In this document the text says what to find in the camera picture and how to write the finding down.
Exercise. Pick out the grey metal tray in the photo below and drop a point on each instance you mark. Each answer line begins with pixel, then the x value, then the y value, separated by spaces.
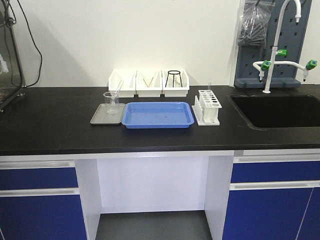
pixel 102 117

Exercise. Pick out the blue left cabinet drawers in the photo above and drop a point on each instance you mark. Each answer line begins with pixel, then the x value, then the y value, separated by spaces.
pixel 40 200

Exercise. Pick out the metal frame stand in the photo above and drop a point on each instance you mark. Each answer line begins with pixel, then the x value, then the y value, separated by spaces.
pixel 11 75

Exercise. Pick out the white test tube rack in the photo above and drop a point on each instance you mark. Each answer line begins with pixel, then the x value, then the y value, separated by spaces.
pixel 206 108

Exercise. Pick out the white right storage bin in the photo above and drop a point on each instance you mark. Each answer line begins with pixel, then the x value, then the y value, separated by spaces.
pixel 176 91

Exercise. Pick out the white lab faucet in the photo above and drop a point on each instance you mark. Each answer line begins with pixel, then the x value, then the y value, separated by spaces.
pixel 261 66

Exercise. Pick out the yellow green plastic sticks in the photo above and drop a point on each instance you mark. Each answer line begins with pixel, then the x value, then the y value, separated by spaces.
pixel 148 83

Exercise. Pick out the clear glass beaker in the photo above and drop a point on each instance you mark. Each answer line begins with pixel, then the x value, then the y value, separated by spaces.
pixel 111 101

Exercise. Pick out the blue cabinet drawers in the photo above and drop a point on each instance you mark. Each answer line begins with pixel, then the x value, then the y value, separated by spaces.
pixel 40 200
pixel 274 198

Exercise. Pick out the clear plastic bag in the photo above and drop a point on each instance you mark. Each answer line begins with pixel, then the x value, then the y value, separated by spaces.
pixel 254 23

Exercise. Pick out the black lab sink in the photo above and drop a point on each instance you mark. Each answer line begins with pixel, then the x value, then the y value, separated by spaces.
pixel 270 111

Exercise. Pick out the white middle storage bin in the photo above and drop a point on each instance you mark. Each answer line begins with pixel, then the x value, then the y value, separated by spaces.
pixel 153 92

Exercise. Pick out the clear glass flask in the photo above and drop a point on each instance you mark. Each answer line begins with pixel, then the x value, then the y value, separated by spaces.
pixel 176 81

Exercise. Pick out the clear test tube in rack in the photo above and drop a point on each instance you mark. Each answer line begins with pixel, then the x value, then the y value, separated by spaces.
pixel 209 88

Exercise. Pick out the blue right cabinet drawers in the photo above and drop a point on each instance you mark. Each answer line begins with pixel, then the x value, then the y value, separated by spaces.
pixel 274 198

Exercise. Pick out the white storage bin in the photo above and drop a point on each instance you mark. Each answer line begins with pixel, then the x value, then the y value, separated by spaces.
pixel 153 92
pixel 128 79
pixel 176 91

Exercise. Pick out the white left storage bin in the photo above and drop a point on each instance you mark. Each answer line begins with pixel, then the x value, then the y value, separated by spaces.
pixel 128 79

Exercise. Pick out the black wire tripod stand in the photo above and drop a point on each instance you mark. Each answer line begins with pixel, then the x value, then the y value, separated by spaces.
pixel 170 73

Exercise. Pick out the blue plastic tray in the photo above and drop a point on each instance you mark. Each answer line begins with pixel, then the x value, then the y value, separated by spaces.
pixel 157 115

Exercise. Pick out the grey pegboard drying rack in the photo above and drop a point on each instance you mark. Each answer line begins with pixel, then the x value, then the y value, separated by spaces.
pixel 291 39

